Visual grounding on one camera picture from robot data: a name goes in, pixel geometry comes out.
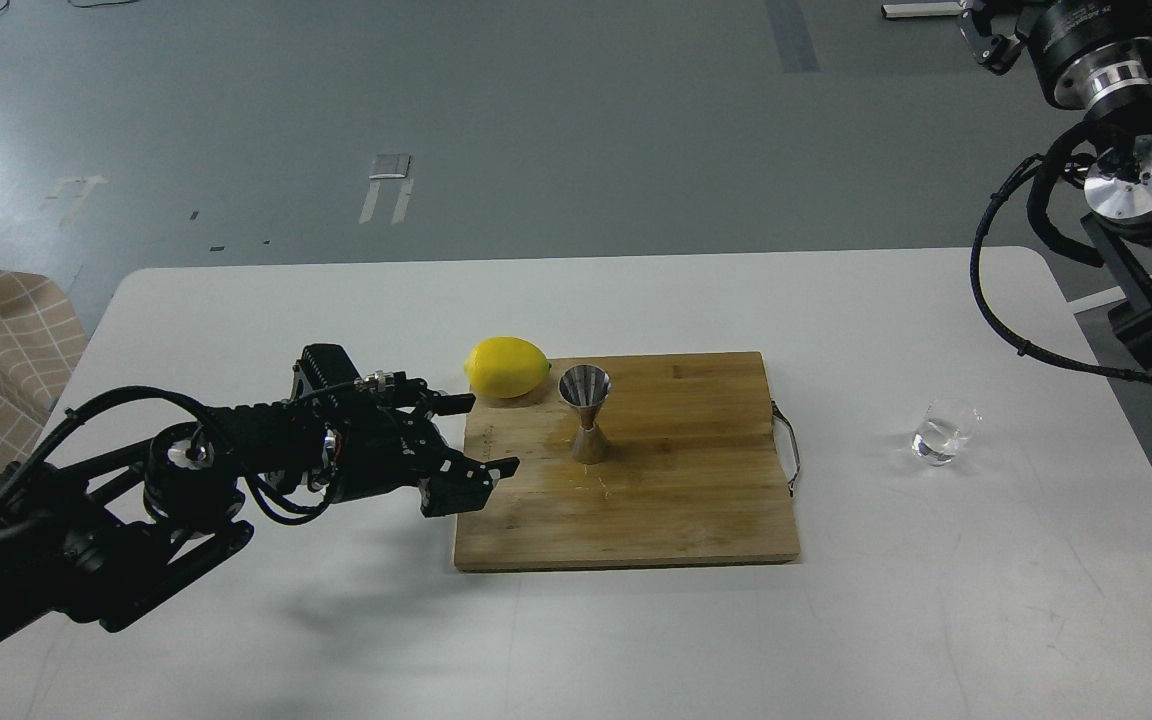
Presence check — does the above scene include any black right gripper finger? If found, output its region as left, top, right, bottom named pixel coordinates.
left=957, top=1, right=1029, bottom=76

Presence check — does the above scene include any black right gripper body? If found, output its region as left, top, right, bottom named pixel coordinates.
left=1016, top=1, right=1152, bottom=109

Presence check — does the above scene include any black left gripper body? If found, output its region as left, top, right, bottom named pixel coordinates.
left=326, top=384, right=438, bottom=503

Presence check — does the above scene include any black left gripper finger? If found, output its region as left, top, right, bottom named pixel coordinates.
left=419, top=450, right=521, bottom=518
left=381, top=377, right=477, bottom=425

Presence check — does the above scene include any steel double jigger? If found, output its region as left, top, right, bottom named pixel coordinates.
left=558, top=364, right=612, bottom=465

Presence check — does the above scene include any clear glass cup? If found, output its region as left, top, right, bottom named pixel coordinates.
left=910, top=397, right=983, bottom=468

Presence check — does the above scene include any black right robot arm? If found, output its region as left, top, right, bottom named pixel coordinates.
left=957, top=1, right=1152, bottom=386

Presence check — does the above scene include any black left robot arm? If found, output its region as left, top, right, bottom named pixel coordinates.
left=0, top=343, right=520, bottom=643

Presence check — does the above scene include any yellow lemon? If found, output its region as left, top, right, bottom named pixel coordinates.
left=463, top=336, right=550, bottom=397

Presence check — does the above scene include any wooden cutting board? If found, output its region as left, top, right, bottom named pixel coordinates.
left=452, top=351, right=799, bottom=571

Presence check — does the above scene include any white floor rail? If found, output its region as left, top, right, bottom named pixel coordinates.
left=879, top=1, right=963, bottom=20

